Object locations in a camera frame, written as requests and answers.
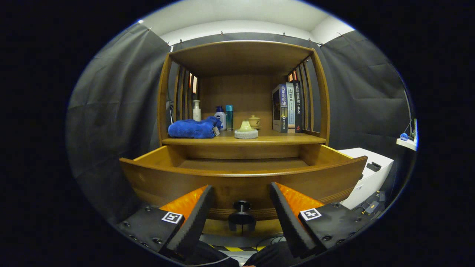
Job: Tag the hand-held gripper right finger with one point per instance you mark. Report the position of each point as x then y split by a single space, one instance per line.
291 226

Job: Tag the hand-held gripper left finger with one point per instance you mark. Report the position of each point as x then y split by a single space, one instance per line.
193 226

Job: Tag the wooden drawer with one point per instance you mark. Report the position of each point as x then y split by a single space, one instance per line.
241 185

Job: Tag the pale green scrub brush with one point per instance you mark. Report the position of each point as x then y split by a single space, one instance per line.
245 132

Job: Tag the wooden countertop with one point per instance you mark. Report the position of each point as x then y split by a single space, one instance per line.
282 139

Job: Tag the wooden cabinet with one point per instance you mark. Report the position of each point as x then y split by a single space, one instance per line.
241 92

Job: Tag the black electronic equipment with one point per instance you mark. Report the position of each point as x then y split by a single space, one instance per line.
371 205

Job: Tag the blue towel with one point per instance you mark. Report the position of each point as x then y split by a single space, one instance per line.
189 129

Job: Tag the beige lidded teacup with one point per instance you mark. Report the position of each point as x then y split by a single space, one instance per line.
255 121

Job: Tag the white bottle with blue cap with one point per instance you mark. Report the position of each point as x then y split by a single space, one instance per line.
221 118

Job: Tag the white pump bottle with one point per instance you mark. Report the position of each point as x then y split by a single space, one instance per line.
196 114

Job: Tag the teal bottle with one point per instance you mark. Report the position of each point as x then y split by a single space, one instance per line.
229 118

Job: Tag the book with pale spine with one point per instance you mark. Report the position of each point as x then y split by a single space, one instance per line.
291 107

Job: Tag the black book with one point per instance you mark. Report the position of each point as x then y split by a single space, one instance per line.
298 107

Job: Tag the thick book with blue spine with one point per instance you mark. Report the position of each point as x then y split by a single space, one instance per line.
280 107

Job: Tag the black backdrop cloth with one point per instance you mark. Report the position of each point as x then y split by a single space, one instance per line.
111 111

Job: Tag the white side desk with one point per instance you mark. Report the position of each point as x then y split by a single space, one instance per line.
406 144

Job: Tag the small blue object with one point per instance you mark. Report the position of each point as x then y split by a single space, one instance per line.
404 137

